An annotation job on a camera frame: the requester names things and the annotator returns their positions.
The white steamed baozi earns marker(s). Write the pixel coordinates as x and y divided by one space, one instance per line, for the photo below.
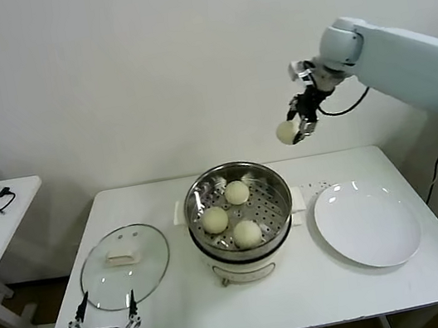
284 132
215 220
247 234
236 193

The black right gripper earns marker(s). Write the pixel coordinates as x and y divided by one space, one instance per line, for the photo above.
309 102

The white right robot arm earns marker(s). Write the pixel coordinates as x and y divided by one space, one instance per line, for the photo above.
404 61

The stainless steel steamer basket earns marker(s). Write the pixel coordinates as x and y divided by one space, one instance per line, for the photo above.
200 201

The white side table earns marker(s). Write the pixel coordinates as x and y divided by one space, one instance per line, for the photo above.
2 225

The white round plate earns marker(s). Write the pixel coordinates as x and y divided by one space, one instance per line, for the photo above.
363 224

